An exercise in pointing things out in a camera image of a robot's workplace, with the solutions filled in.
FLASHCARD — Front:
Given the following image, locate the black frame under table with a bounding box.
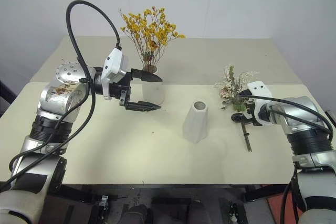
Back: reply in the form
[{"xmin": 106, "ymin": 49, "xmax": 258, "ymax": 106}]
[{"xmin": 47, "ymin": 184, "xmax": 266, "ymax": 224}]

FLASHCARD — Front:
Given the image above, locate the white pink dried flower bouquet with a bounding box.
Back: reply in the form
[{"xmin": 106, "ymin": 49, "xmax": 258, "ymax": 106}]
[{"xmin": 214, "ymin": 63, "xmax": 260, "ymax": 153}]

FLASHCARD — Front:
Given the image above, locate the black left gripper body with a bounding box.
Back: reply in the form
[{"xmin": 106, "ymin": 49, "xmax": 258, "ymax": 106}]
[{"xmin": 109, "ymin": 69, "xmax": 133, "ymax": 107}]

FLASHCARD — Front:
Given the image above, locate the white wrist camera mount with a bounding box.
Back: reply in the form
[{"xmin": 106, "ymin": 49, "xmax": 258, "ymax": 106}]
[
  {"xmin": 101, "ymin": 47, "xmax": 130, "ymax": 101},
  {"xmin": 247, "ymin": 80, "xmax": 274, "ymax": 126}
]

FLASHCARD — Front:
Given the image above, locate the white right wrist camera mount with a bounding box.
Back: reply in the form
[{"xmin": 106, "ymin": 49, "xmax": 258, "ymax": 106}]
[{"xmin": 247, "ymin": 80, "xmax": 274, "ymax": 126}]

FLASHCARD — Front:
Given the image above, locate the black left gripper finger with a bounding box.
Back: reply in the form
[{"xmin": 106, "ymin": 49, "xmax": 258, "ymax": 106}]
[
  {"xmin": 123, "ymin": 100, "xmax": 162, "ymax": 112},
  {"xmin": 130, "ymin": 68, "xmax": 163, "ymax": 83}
]

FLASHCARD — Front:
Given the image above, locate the tapered white vase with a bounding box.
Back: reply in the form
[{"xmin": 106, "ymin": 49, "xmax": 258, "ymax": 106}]
[{"xmin": 182, "ymin": 100, "xmax": 209, "ymax": 144}]

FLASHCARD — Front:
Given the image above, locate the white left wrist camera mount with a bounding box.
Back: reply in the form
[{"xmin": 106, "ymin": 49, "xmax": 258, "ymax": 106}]
[{"xmin": 101, "ymin": 47, "xmax": 130, "ymax": 101}]

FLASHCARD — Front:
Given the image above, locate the dark rounded shape under table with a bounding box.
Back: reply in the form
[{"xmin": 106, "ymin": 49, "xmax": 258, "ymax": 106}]
[{"xmin": 125, "ymin": 204, "xmax": 154, "ymax": 224}]

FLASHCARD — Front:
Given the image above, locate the red floor mat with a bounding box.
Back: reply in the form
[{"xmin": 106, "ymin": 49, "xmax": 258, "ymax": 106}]
[{"xmin": 266, "ymin": 189, "xmax": 303, "ymax": 218}]

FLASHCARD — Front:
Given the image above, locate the yellow dried flower bouquet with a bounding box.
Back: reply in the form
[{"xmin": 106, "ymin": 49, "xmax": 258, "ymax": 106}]
[{"xmin": 118, "ymin": 6, "xmax": 186, "ymax": 74}]

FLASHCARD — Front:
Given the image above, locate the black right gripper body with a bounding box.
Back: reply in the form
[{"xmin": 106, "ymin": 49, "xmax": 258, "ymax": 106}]
[{"xmin": 245, "ymin": 98, "xmax": 260, "ymax": 126}]

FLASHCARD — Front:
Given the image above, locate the round white vase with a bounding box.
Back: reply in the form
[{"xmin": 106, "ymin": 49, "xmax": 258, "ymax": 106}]
[{"xmin": 141, "ymin": 66, "xmax": 166, "ymax": 105}]

